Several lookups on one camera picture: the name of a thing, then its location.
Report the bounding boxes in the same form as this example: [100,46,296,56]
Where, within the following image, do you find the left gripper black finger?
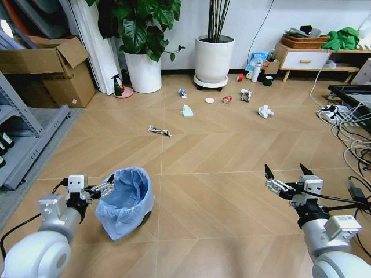
[85,174,115,203]

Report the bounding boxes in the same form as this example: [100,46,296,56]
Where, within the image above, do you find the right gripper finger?
[300,163,315,178]
[264,163,296,199]

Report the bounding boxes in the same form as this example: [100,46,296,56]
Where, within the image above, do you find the trash bin with blue bag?
[94,167,155,241]

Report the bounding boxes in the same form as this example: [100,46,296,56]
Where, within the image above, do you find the grey floor mat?
[0,107,85,231]

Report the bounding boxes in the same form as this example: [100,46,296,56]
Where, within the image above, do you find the black power adapter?
[346,178,368,201]

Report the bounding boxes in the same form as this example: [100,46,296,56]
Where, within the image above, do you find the white power strip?
[319,104,352,123]

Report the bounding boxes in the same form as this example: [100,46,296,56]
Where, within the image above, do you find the crumpled white paper ball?
[256,104,275,120]

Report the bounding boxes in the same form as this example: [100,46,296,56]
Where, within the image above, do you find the flat silver snack wrapper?
[147,125,173,137]

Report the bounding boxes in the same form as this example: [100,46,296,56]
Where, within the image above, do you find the grey metal shelf rack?
[0,71,72,191]

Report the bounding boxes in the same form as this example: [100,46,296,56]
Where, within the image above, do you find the black framed table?
[327,84,371,134]

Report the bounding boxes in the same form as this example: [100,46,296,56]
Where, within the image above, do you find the crumpled printed wrapper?
[239,89,253,104]

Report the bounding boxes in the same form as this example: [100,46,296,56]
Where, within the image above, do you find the pink round dish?
[114,86,134,100]

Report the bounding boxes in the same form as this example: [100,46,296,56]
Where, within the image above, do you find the green spray bottle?
[111,74,125,97]

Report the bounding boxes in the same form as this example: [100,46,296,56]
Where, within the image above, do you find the small brown cardboard box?
[264,58,281,75]

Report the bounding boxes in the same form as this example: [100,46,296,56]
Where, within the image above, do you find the clear plastic bag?
[322,58,339,71]

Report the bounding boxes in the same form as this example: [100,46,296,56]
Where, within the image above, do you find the wooden cabinet white drawer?
[273,41,371,84]

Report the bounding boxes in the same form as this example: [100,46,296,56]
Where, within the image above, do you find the white thermos bottle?
[250,60,260,83]

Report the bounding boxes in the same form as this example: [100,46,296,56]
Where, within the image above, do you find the white box device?
[350,57,371,86]

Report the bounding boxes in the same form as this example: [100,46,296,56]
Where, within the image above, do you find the large open cardboard box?
[0,36,97,109]

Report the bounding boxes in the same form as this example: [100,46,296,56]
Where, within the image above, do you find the white wheeled pot stand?
[193,74,230,91]

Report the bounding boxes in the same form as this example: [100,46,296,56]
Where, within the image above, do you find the tall white plant pot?
[123,50,163,94]

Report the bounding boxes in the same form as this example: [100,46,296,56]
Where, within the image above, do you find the blue plastic package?
[245,51,269,72]

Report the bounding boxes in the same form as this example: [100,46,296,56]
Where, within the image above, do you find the brown wicker basket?
[281,34,331,50]

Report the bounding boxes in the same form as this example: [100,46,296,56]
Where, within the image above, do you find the green cloth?
[321,27,361,51]

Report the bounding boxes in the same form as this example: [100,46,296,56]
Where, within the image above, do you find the white leaning panels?
[69,0,122,95]

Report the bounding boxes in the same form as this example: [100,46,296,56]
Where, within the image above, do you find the grey cloth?
[283,27,323,38]

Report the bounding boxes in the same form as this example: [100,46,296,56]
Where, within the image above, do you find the wide white plant pot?
[194,35,235,83]

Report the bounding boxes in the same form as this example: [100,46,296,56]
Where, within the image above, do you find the broad-leaf green plant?
[85,0,186,63]

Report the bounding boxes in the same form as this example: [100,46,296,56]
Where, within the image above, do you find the thin-stemmed tall plant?
[207,0,232,43]

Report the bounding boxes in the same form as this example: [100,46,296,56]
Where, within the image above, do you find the grey stacked chairs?
[0,0,71,40]

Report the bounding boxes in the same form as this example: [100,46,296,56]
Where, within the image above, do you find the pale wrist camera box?
[302,175,324,195]
[68,174,89,194]

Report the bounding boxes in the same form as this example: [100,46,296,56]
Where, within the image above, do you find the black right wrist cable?
[314,192,371,217]

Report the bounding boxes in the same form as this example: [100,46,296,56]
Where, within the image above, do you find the tangle of loose cables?
[315,100,371,188]

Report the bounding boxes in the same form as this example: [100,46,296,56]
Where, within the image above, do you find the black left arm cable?
[0,213,42,260]

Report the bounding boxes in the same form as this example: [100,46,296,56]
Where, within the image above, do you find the white power cable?
[310,49,332,108]

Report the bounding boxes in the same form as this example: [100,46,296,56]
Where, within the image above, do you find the thin black wall cable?
[247,0,275,63]

